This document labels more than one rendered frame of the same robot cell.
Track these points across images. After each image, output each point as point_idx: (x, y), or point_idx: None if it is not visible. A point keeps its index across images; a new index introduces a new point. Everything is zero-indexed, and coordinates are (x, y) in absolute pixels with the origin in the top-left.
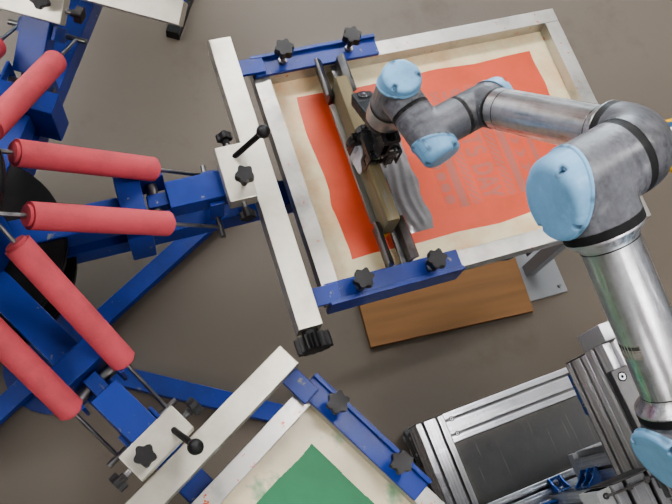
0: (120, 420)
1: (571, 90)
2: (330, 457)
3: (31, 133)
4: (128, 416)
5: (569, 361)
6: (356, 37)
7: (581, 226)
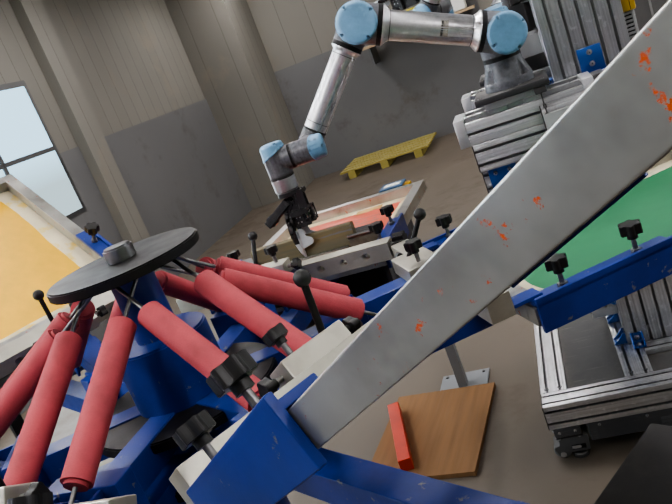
0: (385, 291)
1: (337, 212)
2: None
3: None
4: (385, 288)
5: (478, 166)
6: (235, 250)
7: (371, 8)
